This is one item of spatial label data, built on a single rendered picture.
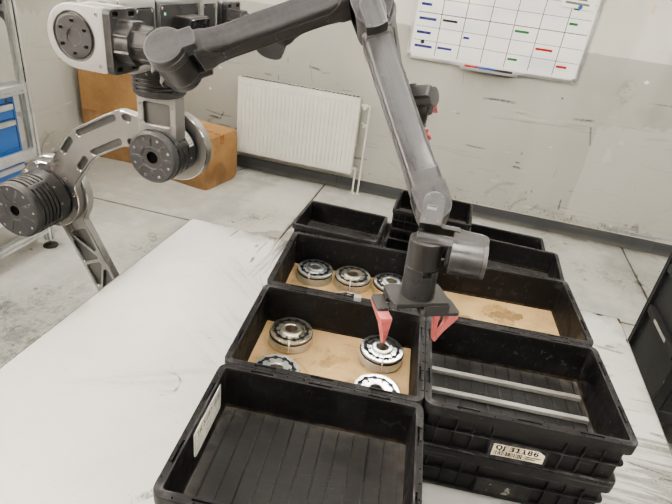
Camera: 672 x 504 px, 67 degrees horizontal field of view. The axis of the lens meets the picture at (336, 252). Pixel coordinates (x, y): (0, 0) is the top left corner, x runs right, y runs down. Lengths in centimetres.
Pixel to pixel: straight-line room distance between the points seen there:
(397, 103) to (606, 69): 326
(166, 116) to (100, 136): 30
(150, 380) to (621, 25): 359
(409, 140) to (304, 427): 59
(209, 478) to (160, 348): 54
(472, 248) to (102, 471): 84
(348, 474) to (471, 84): 338
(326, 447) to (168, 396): 44
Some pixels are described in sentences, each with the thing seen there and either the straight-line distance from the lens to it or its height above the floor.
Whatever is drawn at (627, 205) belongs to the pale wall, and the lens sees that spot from 442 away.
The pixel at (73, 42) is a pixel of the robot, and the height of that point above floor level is 144.
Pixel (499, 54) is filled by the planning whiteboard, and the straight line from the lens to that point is 401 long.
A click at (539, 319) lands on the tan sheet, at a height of 83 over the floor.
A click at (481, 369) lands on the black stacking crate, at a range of 131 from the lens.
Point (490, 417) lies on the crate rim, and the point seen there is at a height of 93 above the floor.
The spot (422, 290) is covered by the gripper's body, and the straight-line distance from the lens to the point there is 86.
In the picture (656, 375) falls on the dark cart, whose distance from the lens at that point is 262.
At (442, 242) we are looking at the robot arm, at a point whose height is 127.
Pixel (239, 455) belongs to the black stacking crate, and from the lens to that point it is 103.
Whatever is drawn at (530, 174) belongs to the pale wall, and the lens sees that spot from 422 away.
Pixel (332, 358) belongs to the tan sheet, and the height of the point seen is 83.
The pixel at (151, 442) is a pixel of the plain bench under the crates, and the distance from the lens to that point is 123.
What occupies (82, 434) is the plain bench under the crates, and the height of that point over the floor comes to 70.
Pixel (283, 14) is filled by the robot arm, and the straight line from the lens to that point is 106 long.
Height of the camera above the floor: 163
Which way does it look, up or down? 29 degrees down
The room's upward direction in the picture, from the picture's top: 8 degrees clockwise
